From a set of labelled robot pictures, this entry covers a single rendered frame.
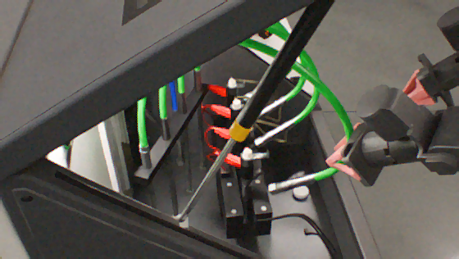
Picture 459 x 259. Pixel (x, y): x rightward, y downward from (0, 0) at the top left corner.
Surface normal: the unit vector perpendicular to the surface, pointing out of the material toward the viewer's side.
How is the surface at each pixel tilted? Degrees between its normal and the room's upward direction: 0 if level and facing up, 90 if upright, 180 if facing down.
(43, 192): 90
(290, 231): 0
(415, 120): 45
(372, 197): 0
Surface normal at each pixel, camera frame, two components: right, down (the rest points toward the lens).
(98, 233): 0.13, 0.65
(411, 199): 0.00, -0.75
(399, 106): 0.39, -0.14
